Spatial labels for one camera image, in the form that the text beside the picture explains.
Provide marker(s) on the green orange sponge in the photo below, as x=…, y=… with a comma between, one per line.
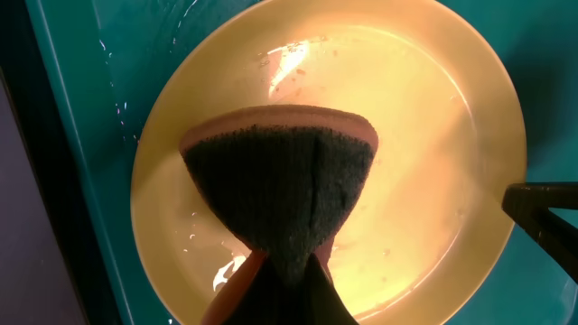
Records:
x=282, y=179

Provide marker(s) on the teal plastic tray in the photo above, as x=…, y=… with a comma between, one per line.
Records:
x=107, y=62

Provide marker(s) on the yellow plate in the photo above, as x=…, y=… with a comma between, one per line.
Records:
x=428, y=227

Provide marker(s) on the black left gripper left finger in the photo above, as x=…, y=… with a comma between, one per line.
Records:
x=264, y=302

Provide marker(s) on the black water tray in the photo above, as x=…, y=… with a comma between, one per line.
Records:
x=52, y=271

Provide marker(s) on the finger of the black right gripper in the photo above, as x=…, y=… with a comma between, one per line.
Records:
x=528, y=205

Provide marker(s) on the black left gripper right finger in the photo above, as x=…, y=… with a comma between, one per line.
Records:
x=314, y=300

